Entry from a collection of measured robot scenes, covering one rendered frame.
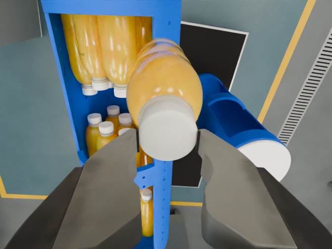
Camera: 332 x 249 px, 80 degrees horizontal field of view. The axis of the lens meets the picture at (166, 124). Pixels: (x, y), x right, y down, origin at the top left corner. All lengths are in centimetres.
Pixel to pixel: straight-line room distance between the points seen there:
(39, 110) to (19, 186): 99
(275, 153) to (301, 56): 130
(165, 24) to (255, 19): 140
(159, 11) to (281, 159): 70
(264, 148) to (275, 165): 11
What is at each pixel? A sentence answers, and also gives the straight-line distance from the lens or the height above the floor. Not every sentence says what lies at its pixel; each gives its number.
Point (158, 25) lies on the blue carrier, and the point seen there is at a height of 120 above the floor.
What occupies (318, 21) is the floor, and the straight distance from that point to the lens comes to 204.
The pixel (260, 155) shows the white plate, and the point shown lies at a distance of 84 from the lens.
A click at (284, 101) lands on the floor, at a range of 213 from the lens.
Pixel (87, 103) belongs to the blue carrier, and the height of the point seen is 103.
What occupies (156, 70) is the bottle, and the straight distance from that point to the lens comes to 16.
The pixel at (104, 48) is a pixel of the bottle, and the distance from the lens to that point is 43.
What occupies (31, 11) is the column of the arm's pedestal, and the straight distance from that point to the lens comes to 168.
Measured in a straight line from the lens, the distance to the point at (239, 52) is 161.
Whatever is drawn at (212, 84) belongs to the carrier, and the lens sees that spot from 159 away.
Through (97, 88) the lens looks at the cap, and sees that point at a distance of 51.
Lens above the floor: 160
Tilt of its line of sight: 60 degrees down
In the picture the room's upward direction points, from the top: 172 degrees clockwise
